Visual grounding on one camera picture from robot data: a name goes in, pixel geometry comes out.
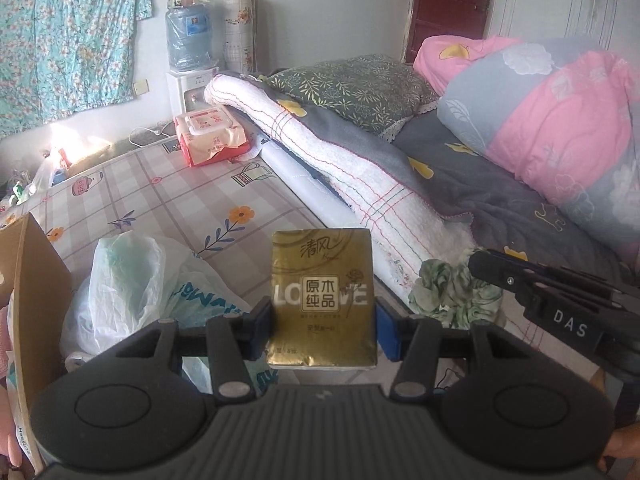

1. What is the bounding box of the brown cardboard box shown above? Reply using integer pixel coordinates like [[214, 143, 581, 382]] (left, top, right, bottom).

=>
[[0, 212, 76, 461]]

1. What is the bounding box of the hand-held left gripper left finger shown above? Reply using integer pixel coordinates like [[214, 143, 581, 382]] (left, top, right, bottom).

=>
[[115, 300, 275, 402]]

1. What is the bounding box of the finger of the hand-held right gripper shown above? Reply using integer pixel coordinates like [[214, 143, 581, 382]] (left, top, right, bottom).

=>
[[467, 249, 640, 306]]

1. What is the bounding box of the teal floral wall cloth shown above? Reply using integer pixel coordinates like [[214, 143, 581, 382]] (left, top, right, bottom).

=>
[[0, 0, 153, 136]]

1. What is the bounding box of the red wet wipes pack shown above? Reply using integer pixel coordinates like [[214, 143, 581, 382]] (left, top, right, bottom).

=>
[[175, 106, 251, 168]]

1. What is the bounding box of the floral paper roll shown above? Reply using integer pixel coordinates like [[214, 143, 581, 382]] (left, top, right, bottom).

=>
[[222, 0, 259, 75]]

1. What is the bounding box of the grey bed sheet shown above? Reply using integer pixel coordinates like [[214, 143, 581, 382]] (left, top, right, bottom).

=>
[[272, 97, 640, 286]]

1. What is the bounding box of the checked floral bed mat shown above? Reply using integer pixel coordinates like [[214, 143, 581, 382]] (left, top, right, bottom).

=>
[[0, 132, 361, 311]]

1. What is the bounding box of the pile of plastic bags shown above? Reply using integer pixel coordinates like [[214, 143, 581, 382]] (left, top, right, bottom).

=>
[[0, 142, 111, 206]]

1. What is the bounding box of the pink grey quilt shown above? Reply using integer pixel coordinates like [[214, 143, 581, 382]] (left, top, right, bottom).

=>
[[412, 35, 640, 261]]

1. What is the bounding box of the green leaf pillow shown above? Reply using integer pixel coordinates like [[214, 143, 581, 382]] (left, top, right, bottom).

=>
[[265, 54, 441, 141]]

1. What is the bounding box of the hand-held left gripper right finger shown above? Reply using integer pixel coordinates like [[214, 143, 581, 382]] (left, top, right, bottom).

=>
[[375, 297, 506, 403]]

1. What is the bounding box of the dark red door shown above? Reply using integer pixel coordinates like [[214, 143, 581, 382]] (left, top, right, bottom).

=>
[[402, 0, 498, 66]]

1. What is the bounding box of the green scrunchie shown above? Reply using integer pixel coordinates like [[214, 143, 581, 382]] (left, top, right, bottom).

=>
[[409, 258, 503, 331]]

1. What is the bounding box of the rolled white quilt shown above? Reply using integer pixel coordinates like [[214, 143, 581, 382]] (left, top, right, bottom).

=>
[[205, 74, 476, 281]]

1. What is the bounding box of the white blue soft packet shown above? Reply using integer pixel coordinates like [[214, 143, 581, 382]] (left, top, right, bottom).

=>
[[10, 390, 46, 476]]

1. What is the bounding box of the blue water bottle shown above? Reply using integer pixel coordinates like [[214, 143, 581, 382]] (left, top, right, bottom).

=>
[[165, 4, 213, 72]]

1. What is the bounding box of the blue lettered plastic bag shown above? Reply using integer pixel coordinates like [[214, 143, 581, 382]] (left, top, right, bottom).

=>
[[160, 255, 281, 396]]

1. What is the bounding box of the white power cable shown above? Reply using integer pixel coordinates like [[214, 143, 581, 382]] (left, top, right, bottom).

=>
[[129, 120, 178, 146]]

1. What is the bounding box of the gold tissue pack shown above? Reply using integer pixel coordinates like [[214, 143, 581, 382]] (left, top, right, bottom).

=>
[[266, 228, 378, 371]]

